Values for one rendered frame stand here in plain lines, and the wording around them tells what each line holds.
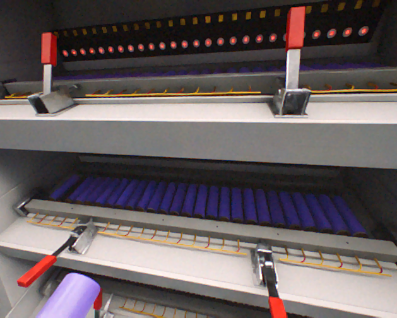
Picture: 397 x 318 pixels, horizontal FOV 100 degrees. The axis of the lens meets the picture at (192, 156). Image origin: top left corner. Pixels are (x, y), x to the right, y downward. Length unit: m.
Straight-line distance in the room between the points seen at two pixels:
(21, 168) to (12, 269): 0.18
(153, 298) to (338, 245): 0.33
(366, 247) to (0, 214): 0.55
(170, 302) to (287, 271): 0.24
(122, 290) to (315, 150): 0.42
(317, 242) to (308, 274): 0.04
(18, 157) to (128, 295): 0.34
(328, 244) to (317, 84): 0.20
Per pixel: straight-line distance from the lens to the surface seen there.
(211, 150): 0.17
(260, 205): 0.30
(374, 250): 0.32
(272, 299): 0.23
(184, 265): 0.27
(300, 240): 0.28
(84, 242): 0.33
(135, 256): 0.29
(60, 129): 0.25
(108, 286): 0.47
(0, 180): 0.43
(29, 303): 0.55
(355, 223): 0.34
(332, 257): 0.31
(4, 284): 0.50
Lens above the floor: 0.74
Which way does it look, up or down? 15 degrees down
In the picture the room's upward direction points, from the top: straight up
